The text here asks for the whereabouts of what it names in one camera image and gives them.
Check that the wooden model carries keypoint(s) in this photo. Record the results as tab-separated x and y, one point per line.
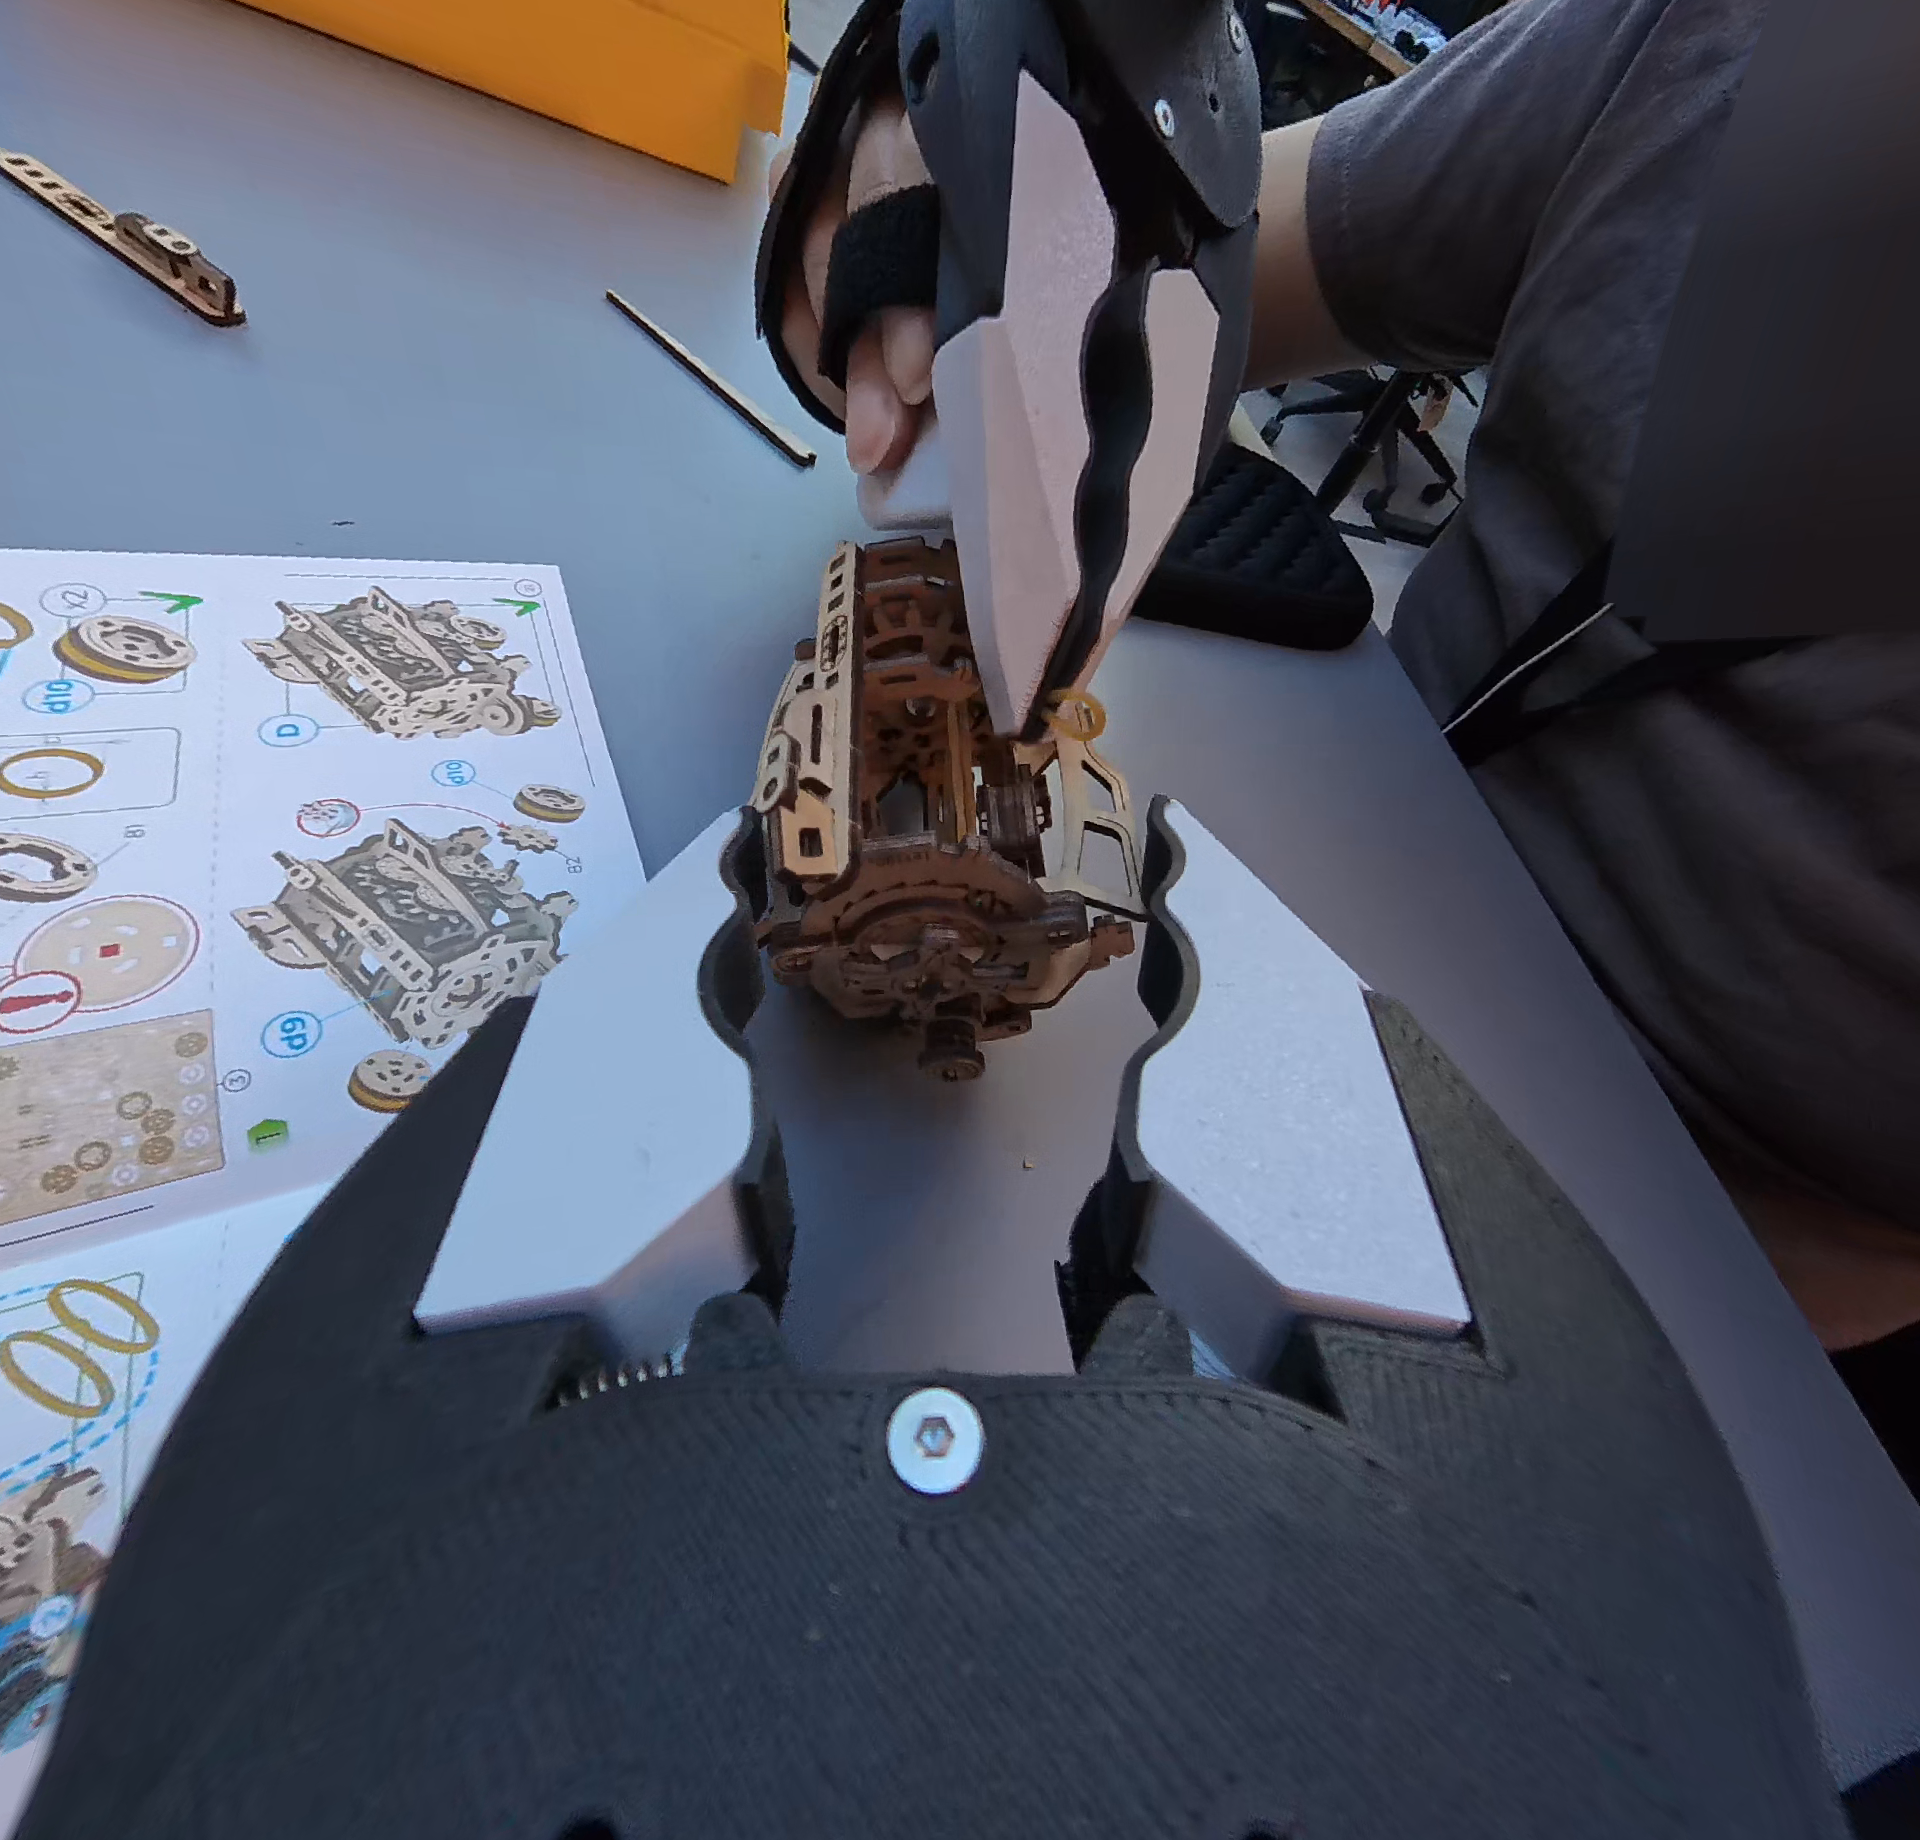
914	851

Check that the flat wooden strip part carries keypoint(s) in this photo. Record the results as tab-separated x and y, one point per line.
142	244

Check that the person's right hand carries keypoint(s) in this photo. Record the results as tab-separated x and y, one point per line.
889	403

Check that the orange cardboard box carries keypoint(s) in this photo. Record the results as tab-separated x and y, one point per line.
449	10

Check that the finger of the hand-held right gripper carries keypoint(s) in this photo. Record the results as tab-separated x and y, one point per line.
1185	385
1019	491

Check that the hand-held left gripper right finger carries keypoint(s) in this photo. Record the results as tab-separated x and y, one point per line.
1276	1119

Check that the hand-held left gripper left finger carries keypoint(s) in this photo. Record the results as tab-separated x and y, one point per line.
601	1119

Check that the person's torso in grey shirt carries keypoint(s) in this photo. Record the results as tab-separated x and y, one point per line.
1695	371

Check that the black office chair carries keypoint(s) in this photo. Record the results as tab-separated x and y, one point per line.
1276	550

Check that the thin wooden stick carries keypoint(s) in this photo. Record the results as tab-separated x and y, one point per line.
712	378

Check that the person's right forearm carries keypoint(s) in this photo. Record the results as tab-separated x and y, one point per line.
1292	251

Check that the instruction sheet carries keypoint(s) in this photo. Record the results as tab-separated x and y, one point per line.
300	851

